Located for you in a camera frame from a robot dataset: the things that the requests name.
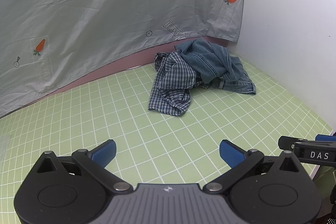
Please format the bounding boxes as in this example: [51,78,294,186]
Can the blue plaid shirt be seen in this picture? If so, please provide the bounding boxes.
[147,51,210,116]

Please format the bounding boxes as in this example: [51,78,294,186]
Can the blue denim jeans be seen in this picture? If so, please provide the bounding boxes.
[175,39,256,95]

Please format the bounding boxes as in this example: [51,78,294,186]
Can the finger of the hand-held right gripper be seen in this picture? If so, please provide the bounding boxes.
[315,134,336,142]
[278,135,336,168]

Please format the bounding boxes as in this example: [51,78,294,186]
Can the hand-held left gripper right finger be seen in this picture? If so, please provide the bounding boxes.
[203,140,301,192]

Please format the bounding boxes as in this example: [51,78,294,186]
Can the pink board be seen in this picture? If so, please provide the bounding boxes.
[31,35,230,104]

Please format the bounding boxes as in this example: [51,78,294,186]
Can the grey carrot printed sheet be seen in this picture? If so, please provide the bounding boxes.
[0,0,246,119]

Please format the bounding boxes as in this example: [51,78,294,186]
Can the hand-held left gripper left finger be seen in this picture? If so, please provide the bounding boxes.
[35,139,133,192]

